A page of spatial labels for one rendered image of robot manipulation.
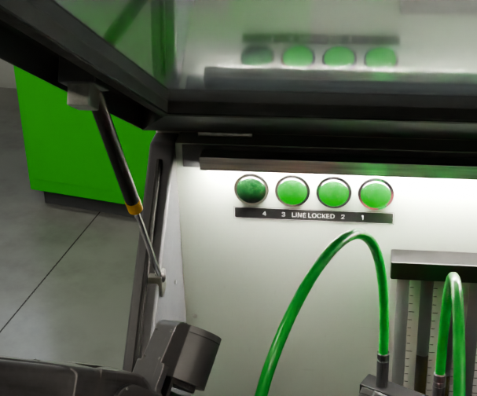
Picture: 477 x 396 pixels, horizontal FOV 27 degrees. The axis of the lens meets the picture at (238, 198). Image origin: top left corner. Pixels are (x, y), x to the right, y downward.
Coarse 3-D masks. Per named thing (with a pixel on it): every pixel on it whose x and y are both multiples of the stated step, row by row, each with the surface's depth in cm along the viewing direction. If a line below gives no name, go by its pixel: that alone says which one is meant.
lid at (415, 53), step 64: (0, 0) 69; (64, 0) 73; (128, 0) 72; (192, 0) 71; (256, 0) 70; (320, 0) 69; (384, 0) 68; (448, 0) 68; (64, 64) 101; (128, 64) 99; (192, 64) 97; (256, 64) 96; (320, 64) 94; (384, 64) 93; (448, 64) 91; (192, 128) 140; (256, 128) 136; (320, 128) 132; (384, 128) 129; (448, 128) 126
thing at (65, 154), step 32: (32, 96) 414; (64, 96) 408; (32, 128) 421; (64, 128) 415; (96, 128) 409; (128, 128) 403; (32, 160) 429; (64, 160) 423; (96, 160) 416; (128, 160) 410; (64, 192) 431; (96, 192) 425
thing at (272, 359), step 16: (336, 240) 119; (368, 240) 127; (320, 256) 116; (320, 272) 115; (384, 272) 135; (304, 288) 113; (384, 288) 137; (384, 304) 139; (288, 320) 111; (384, 320) 140; (384, 336) 142; (272, 352) 110; (384, 352) 143; (272, 368) 109
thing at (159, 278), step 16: (96, 112) 108; (112, 128) 111; (112, 144) 112; (112, 160) 115; (128, 176) 118; (128, 192) 119; (128, 208) 122; (144, 224) 126; (144, 240) 128; (160, 272) 135; (160, 288) 136
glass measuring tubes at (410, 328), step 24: (408, 264) 141; (432, 264) 141; (456, 264) 141; (408, 288) 145; (432, 288) 144; (408, 312) 148; (432, 312) 148; (408, 336) 150; (432, 336) 150; (408, 360) 152; (432, 360) 152; (408, 384) 155
